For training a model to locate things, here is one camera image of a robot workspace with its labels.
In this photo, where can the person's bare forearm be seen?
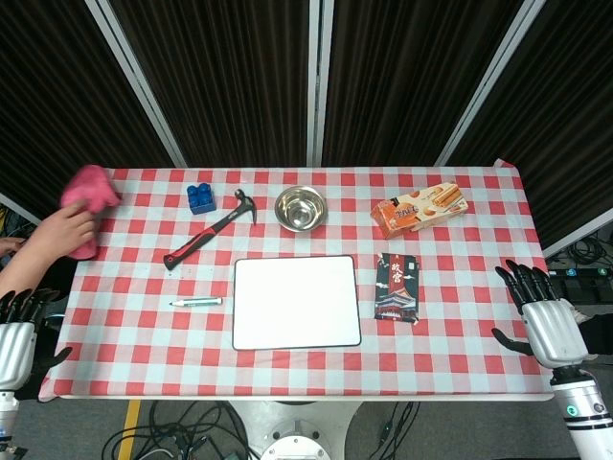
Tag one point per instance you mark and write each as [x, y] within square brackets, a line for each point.
[24, 268]

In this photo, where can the orange cookie box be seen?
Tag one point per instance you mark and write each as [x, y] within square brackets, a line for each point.
[419, 208]

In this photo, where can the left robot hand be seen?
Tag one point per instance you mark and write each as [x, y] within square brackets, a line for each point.
[16, 350]

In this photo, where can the red white checkered tablecloth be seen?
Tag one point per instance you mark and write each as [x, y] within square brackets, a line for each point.
[297, 369]

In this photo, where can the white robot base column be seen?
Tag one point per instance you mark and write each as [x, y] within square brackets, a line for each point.
[304, 431]

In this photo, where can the dark brown partition panel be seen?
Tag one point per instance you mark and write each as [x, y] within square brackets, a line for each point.
[57, 86]
[565, 120]
[407, 81]
[225, 81]

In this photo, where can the black power strip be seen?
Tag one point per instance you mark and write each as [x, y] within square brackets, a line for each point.
[579, 274]

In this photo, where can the black red claw hammer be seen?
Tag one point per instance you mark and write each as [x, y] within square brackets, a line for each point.
[211, 231]

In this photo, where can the white partition post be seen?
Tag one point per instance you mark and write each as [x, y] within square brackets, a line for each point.
[19, 207]
[320, 84]
[136, 84]
[582, 237]
[491, 81]

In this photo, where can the pink cloth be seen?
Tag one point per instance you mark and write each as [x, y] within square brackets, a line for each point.
[93, 187]

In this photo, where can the dark blue card pack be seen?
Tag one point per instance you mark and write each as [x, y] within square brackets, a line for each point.
[397, 287]

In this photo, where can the stainless steel bowl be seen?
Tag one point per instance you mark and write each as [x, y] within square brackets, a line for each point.
[301, 210]

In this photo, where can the white board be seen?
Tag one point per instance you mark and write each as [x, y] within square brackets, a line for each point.
[296, 302]

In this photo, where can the blue building block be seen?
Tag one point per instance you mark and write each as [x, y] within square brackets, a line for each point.
[201, 200]

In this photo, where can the person's bare hand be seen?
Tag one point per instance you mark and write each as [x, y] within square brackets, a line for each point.
[60, 230]

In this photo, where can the light teal marker pen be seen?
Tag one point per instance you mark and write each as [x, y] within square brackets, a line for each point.
[196, 302]

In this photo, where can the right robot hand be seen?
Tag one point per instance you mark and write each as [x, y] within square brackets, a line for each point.
[555, 330]

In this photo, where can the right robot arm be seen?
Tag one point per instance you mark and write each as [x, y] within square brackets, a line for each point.
[582, 407]

